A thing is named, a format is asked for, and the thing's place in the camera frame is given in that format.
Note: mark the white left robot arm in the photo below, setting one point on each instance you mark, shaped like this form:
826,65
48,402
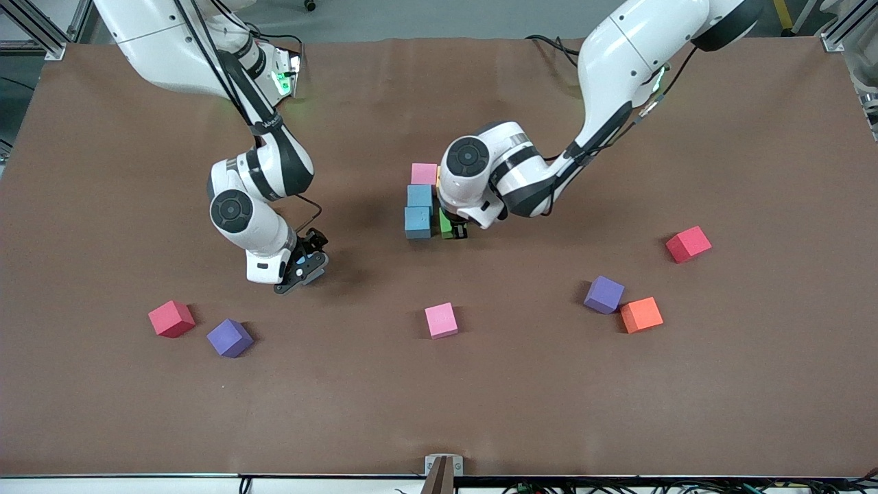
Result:
468,156

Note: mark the purple foam cube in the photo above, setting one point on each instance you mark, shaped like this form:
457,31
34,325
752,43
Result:
230,339
604,295

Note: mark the orange foam cube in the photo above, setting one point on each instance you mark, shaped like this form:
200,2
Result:
642,315

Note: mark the yellow floor tape strip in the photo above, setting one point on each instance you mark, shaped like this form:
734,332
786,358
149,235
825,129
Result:
782,14

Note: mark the silver metal bracket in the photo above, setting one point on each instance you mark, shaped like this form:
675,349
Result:
458,468

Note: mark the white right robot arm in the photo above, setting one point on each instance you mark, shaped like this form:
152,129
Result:
232,209

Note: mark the brown table mat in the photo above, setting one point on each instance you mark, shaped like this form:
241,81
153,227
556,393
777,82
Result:
439,398

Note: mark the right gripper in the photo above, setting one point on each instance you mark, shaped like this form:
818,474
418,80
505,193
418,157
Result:
315,241

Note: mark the red foam cube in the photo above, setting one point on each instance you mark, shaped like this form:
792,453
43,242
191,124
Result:
171,320
689,245

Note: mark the aluminium frame profile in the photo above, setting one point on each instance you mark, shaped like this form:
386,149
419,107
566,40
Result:
833,42
81,20
55,51

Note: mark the white table edge rail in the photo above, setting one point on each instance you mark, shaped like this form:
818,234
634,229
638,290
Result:
137,486

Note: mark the base connector box green light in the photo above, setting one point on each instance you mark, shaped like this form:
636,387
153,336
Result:
287,75

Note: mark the green foam cube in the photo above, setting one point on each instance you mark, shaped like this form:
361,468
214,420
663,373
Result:
446,225

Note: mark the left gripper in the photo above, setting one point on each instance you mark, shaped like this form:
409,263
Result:
458,231

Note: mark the pink foam cube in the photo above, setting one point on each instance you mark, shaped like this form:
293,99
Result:
424,174
441,321

